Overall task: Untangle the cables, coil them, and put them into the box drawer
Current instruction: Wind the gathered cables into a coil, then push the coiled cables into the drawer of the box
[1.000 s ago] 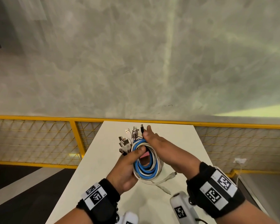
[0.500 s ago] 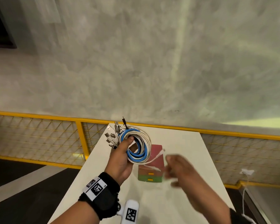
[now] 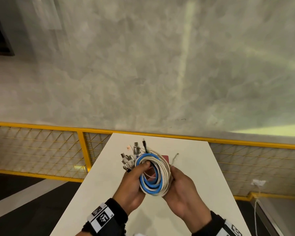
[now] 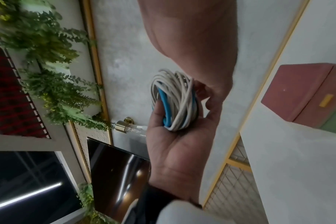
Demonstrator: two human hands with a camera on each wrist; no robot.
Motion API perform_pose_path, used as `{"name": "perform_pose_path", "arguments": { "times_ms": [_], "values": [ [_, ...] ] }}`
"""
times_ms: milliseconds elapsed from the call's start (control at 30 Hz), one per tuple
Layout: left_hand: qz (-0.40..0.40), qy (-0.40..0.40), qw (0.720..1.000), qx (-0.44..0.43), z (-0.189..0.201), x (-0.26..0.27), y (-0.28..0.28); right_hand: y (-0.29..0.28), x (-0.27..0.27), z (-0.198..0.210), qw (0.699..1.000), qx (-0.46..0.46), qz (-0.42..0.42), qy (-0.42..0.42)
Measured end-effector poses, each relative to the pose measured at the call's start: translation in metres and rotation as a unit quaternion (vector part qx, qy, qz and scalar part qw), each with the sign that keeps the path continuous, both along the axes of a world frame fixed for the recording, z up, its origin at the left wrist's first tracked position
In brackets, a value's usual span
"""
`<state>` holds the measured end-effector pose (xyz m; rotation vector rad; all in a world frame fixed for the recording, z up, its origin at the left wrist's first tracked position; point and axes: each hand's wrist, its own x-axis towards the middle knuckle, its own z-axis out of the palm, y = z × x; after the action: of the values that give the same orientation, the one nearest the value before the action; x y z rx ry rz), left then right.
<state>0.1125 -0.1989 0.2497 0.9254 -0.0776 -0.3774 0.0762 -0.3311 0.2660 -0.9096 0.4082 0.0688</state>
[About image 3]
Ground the black wristband with markers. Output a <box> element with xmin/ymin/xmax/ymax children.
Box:
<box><xmin>81</xmin><ymin>198</ymin><xmax>129</xmax><ymax>236</ymax></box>
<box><xmin>191</xmin><ymin>210</ymin><xmax>243</xmax><ymax>236</ymax></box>

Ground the blue cable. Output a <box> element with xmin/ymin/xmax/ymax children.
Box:
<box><xmin>135</xmin><ymin>153</ymin><xmax>163</xmax><ymax>191</ymax></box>

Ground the person's left hand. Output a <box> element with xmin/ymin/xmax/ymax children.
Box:
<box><xmin>112</xmin><ymin>161</ymin><xmax>152</xmax><ymax>216</ymax></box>

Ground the black right wristband with markers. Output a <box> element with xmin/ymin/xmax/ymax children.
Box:
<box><xmin>191</xmin><ymin>210</ymin><xmax>243</xmax><ymax>236</ymax></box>

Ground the black left wristband with markers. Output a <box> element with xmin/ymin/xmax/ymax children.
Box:
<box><xmin>81</xmin><ymin>198</ymin><xmax>129</xmax><ymax>236</ymax></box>

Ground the white socket cord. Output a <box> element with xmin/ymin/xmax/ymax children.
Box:
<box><xmin>254</xmin><ymin>185</ymin><xmax>262</xmax><ymax>236</ymax></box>

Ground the black cable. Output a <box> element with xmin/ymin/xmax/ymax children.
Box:
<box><xmin>142</xmin><ymin>139</ymin><xmax>160</xmax><ymax>187</ymax></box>

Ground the bunch of white cables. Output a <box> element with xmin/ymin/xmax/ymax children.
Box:
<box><xmin>120</xmin><ymin>141</ymin><xmax>180</xmax><ymax>197</ymax></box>

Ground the pink box with green drawer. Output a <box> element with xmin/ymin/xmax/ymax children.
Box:
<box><xmin>147</xmin><ymin>155</ymin><xmax>169</xmax><ymax>180</ymax></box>

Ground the yellow mesh railing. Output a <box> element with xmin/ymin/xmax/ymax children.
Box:
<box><xmin>0</xmin><ymin>121</ymin><xmax>295</xmax><ymax>201</ymax></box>

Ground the person's right hand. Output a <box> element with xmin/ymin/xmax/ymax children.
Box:
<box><xmin>162</xmin><ymin>165</ymin><xmax>212</xmax><ymax>226</ymax></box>

